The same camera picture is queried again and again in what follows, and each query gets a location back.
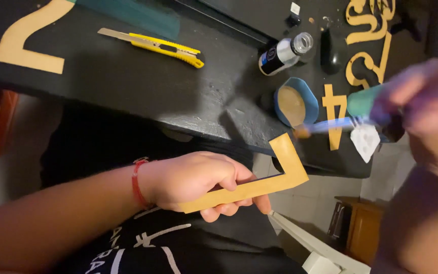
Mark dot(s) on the person's left hand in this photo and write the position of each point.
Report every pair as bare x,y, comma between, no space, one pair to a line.
181,179

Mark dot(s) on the person's right hand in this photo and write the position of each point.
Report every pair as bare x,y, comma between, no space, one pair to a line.
428,114

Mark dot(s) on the person's right fingers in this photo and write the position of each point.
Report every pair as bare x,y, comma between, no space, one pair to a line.
413,91

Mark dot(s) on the gold angled number cutout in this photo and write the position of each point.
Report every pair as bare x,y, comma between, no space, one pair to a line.
280,179

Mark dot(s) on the gold curly cutout with stem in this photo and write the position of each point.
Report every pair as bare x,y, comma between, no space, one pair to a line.
380,61

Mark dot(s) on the white paper scrap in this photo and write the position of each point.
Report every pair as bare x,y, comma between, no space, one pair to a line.
365,142

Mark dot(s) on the gold number four cutout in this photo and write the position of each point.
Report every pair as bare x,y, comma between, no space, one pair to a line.
334,110

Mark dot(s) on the gold script cutout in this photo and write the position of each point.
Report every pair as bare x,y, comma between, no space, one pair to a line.
371,19

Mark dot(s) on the black oval object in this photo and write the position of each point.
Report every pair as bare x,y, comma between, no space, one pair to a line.
331,53

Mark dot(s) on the blue bowl with gold paint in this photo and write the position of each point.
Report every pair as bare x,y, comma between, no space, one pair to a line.
295,102

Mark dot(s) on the open paint bottle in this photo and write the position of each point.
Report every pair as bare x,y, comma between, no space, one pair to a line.
281,55

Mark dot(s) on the black bottle cap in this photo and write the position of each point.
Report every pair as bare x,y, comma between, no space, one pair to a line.
293,19

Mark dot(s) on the small white square scrap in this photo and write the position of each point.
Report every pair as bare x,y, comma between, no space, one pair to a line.
295,8

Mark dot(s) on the wooden cabinet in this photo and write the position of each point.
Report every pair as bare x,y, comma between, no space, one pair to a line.
361,228

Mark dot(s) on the yellow utility knife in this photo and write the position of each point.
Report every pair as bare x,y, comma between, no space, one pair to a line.
162,46

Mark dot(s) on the black printed t-shirt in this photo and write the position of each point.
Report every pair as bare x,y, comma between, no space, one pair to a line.
173,243

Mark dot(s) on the teal sheet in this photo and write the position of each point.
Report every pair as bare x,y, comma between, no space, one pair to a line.
135,13

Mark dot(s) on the bare wooden number cutout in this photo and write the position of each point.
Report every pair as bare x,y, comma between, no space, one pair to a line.
25,42

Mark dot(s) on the white furniture frame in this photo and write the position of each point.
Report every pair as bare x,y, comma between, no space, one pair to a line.
318,251

